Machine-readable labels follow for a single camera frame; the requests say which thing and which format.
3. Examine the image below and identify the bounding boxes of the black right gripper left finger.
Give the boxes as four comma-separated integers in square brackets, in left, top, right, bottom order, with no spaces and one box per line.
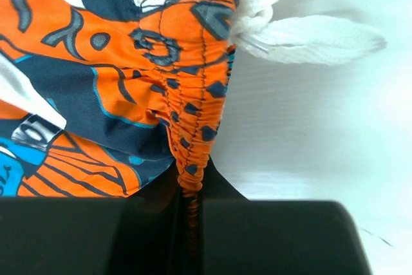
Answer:
[1,167,182,274]

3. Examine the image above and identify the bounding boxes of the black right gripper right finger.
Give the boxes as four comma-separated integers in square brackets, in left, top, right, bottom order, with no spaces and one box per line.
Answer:
[200,161,371,274]

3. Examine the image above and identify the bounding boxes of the colourful patterned shorts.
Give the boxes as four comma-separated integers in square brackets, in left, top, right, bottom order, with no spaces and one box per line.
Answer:
[0,0,387,275]

